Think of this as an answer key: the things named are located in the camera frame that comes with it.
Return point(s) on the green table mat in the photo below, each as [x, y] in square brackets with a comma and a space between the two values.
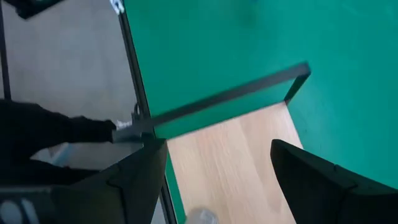
[217, 37]

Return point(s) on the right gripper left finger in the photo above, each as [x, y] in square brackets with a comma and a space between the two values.
[124, 193]

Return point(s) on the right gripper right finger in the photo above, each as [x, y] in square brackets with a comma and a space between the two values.
[326, 196]

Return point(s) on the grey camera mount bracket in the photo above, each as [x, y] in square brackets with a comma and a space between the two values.
[127, 135]

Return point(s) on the black metal table frame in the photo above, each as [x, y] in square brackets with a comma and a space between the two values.
[132, 62]

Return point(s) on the black bulky object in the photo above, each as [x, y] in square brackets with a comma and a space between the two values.
[37, 130]

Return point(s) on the light wooden board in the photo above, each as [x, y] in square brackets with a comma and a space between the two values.
[233, 161]

